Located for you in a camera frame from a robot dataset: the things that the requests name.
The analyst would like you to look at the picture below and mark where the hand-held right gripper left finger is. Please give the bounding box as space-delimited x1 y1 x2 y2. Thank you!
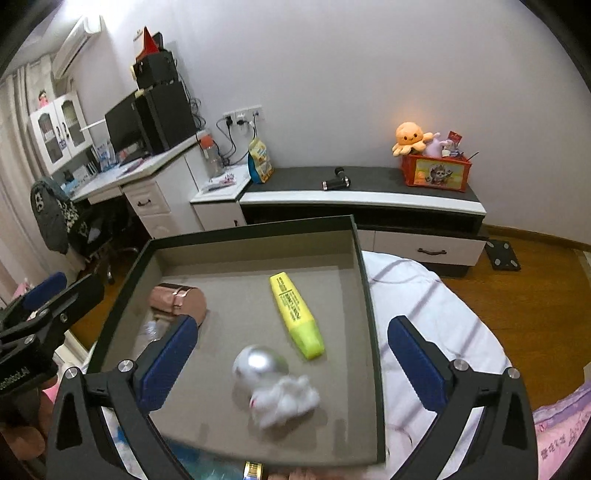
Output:
46 315 200 480

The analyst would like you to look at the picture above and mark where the dark cardboard box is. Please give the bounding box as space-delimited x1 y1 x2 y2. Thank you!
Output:
87 215 387 467

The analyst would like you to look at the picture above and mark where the yellow and blue snack bag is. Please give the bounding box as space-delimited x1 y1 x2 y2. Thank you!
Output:
247 137 274 184

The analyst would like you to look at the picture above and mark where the rose gold metal tin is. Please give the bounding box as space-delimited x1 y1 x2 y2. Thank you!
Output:
148 284 207 328

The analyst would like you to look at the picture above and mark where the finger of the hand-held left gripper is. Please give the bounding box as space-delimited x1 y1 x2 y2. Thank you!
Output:
0 274 106 360
0 271 69 325

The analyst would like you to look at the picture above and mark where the black office chair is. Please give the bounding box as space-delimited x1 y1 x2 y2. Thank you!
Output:
69 203 139 284

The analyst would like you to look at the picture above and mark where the white desk with drawers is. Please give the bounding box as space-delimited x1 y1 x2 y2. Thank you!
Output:
69 131 211 238

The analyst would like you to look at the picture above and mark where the orange octopus plush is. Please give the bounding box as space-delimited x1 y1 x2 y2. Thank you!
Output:
392 121 435 158

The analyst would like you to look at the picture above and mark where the black computer monitor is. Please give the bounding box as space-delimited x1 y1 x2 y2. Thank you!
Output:
104 98 153 155

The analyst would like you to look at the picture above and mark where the white air conditioner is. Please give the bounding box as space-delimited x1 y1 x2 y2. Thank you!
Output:
51 16 102 79

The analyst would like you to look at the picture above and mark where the person's left hand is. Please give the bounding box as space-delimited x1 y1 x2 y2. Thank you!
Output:
0 415 48 469

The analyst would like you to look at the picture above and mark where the white low side cabinet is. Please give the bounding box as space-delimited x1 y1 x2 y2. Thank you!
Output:
190 164 252 232

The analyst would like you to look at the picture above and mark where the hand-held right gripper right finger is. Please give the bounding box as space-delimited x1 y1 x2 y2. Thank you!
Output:
387 315 540 480

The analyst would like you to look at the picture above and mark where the black and white TV stand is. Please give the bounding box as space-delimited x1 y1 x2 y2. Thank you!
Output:
239 166 489 279

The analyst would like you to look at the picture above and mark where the clear bottle with orange cap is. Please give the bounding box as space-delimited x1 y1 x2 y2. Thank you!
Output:
201 135 225 178

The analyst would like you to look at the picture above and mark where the orange toy crate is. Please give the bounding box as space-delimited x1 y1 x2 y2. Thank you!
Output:
401 153 472 192

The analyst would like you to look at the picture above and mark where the dark patterned jacket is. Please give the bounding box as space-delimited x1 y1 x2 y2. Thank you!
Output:
31 178 93 254

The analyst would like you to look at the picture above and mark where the purple plush toy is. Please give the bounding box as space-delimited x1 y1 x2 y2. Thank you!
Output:
424 131 451 158

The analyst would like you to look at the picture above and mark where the white patterned tablecloth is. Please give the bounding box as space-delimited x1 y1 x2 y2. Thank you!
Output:
360 251 509 480

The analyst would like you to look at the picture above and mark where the black floor scale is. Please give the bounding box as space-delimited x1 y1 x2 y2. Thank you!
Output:
485 239 522 271

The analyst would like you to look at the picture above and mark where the white wall socket strip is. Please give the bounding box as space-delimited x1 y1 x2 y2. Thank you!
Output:
223 107 264 126

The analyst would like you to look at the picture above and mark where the black box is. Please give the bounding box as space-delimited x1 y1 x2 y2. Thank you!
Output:
131 50 178 88

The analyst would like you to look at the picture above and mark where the black computer tower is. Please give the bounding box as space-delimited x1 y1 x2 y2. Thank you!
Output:
135 82 198 155

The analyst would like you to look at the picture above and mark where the black power cable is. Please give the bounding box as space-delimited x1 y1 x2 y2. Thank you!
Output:
216 117 237 163

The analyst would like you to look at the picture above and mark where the clear blue plastic packet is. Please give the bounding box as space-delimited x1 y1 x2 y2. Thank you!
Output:
175 440 245 480

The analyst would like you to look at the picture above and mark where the pink printed blanket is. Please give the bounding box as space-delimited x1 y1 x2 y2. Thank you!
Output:
531 378 591 480

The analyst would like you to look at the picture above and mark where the beige curtain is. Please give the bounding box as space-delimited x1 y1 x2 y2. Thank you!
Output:
0 74 51 296

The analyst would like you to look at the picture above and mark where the white and silver toy figure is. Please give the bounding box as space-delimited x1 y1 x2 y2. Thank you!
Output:
231 344 321 430

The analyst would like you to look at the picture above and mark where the white glass-door cabinet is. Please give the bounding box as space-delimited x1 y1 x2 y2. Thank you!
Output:
28 91 90 175

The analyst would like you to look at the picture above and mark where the yellow highlighter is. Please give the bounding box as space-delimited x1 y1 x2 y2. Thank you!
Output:
269 272 325 361

